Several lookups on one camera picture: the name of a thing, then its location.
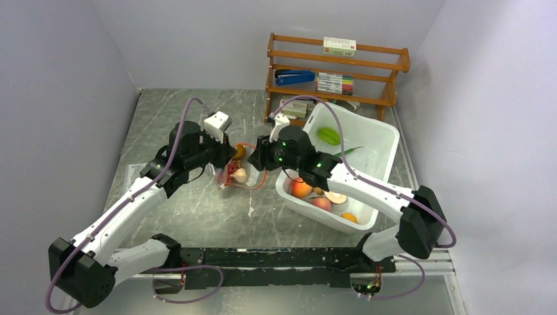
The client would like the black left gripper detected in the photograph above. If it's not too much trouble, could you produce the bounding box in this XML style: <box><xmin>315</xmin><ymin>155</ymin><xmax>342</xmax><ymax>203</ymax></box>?
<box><xmin>185</xmin><ymin>128</ymin><xmax>237</xmax><ymax>170</ymax></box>

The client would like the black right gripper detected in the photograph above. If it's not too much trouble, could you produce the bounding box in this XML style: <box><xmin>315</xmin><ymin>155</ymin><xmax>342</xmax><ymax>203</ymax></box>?
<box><xmin>248</xmin><ymin>131</ymin><xmax>302</xmax><ymax>173</ymax></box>

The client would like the clear zip top bag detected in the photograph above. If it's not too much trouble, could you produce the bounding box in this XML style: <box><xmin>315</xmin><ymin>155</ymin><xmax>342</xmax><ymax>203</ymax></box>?
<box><xmin>216</xmin><ymin>142</ymin><xmax>267</xmax><ymax>190</ymax></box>

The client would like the white garlic bulb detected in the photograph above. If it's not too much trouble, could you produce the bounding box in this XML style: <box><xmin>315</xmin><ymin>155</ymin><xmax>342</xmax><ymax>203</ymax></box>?
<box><xmin>231</xmin><ymin>168</ymin><xmax>248</xmax><ymax>184</ymax></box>

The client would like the green starfruit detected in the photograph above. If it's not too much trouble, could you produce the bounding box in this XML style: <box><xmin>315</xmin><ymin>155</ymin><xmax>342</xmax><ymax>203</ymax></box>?
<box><xmin>317</xmin><ymin>127</ymin><xmax>342</xmax><ymax>146</ymax></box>

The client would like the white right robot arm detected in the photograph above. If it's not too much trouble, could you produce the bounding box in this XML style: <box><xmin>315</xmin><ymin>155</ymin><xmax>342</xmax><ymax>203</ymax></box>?
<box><xmin>248</xmin><ymin>126</ymin><xmax>447</xmax><ymax>272</ymax></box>

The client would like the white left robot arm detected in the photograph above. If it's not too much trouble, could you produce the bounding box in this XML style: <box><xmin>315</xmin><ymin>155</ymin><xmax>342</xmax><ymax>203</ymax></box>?
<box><xmin>45</xmin><ymin>114</ymin><xmax>236</xmax><ymax>314</ymax></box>

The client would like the large orange peach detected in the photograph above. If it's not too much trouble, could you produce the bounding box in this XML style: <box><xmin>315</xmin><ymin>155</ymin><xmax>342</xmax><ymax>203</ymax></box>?
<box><xmin>291</xmin><ymin>177</ymin><xmax>313</xmax><ymax>199</ymax></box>

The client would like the white red box lower shelf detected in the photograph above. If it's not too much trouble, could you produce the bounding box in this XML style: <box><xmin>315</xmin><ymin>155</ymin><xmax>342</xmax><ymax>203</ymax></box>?
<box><xmin>280</xmin><ymin>97</ymin><xmax>315</xmax><ymax>119</ymax></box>

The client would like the brown longan twig bunch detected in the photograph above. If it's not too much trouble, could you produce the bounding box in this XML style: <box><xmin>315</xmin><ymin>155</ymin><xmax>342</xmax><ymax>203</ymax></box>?
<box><xmin>313</xmin><ymin>187</ymin><xmax>324</xmax><ymax>196</ymax></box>

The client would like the paper sheet on table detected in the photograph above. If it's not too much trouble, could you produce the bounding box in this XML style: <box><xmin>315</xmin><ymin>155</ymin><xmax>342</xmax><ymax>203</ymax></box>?
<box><xmin>123</xmin><ymin>163</ymin><xmax>146</xmax><ymax>193</ymax></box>

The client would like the small red peach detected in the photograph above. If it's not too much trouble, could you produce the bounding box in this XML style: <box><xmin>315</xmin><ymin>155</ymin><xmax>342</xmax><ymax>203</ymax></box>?
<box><xmin>311</xmin><ymin>198</ymin><xmax>332</xmax><ymax>212</ymax></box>

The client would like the blue stapler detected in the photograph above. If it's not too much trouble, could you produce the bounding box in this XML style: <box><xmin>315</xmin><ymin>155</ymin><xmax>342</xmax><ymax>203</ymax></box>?
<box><xmin>274</xmin><ymin>69</ymin><xmax>315</xmax><ymax>86</ymax></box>

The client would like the half cut mushroom slice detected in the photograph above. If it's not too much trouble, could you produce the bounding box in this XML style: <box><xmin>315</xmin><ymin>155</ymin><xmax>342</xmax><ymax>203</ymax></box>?
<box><xmin>324</xmin><ymin>192</ymin><xmax>347</xmax><ymax>205</ymax></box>

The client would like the green bean pod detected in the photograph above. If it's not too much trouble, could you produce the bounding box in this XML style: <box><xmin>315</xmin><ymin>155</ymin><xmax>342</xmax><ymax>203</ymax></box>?
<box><xmin>334</xmin><ymin>146</ymin><xmax>361</xmax><ymax>158</ymax></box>

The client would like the small orange fruit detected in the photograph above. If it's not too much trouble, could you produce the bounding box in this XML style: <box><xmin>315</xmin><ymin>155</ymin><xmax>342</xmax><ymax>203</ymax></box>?
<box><xmin>341</xmin><ymin>213</ymin><xmax>359</xmax><ymax>224</ymax></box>

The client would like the white plastic bin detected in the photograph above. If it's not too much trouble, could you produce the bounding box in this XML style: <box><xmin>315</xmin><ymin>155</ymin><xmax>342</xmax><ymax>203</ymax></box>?
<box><xmin>275</xmin><ymin>103</ymin><xmax>406</xmax><ymax>233</ymax></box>

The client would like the coloured marker pen pack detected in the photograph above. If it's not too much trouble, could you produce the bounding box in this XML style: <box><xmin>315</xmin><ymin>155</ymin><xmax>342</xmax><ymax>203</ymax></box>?
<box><xmin>315</xmin><ymin>72</ymin><xmax>354</xmax><ymax>96</ymax></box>

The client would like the wooden shelf rack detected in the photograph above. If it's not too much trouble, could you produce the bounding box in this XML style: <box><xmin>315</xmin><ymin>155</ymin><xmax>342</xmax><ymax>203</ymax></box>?
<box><xmin>264</xmin><ymin>33</ymin><xmax>411</xmax><ymax>121</ymax></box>

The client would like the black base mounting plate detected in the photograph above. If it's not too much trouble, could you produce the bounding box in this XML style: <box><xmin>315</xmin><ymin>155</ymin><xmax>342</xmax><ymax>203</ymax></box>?
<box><xmin>162</xmin><ymin>247</ymin><xmax>396</xmax><ymax>289</ymax></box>

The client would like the white green box on shelf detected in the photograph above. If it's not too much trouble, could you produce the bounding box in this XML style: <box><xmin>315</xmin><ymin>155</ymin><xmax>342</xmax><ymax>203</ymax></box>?
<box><xmin>323</xmin><ymin>37</ymin><xmax>357</xmax><ymax>58</ymax></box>

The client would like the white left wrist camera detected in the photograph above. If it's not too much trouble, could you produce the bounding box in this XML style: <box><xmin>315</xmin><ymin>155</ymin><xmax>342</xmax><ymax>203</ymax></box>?
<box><xmin>203</xmin><ymin>112</ymin><xmax>232</xmax><ymax>144</ymax></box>

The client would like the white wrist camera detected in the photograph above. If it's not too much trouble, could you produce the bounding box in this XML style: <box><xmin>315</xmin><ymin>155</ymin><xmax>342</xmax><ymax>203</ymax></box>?
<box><xmin>269</xmin><ymin>114</ymin><xmax>290</xmax><ymax>142</ymax></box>
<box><xmin>203</xmin><ymin>112</ymin><xmax>232</xmax><ymax>144</ymax></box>

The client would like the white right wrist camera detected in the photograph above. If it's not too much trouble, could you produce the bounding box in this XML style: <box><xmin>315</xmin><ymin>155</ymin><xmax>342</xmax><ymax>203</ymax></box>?
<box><xmin>269</xmin><ymin>114</ymin><xmax>290</xmax><ymax>142</ymax></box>

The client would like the aluminium rail frame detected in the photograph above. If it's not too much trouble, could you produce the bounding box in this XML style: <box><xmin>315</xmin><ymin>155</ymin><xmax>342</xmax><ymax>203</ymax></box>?
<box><xmin>388</xmin><ymin>108</ymin><xmax>456</xmax><ymax>276</ymax></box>

